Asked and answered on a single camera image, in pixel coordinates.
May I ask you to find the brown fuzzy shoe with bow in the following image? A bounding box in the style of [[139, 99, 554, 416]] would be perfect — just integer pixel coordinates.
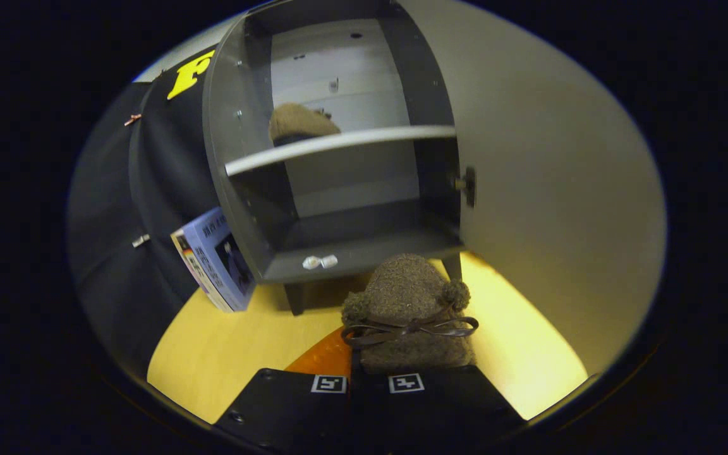
[[341, 254, 480, 373]]

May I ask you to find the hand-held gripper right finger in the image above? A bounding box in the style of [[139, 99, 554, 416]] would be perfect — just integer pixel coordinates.
[[350, 363, 526, 455]]

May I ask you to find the blue cover book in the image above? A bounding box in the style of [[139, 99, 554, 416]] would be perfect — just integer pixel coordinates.
[[171, 207, 257, 313]]

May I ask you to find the metal door hinge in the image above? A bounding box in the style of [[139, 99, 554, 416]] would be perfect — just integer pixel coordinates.
[[454, 166, 476, 208]]

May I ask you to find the black backdrop cloth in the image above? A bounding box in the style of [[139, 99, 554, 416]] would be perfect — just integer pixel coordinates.
[[67, 51, 238, 380]]

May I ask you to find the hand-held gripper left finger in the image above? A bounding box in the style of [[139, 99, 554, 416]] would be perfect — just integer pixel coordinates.
[[212, 325, 352, 455]]

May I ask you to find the beige shoe cabinet door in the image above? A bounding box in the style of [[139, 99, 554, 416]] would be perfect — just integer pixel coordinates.
[[399, 0, 667, 421]]

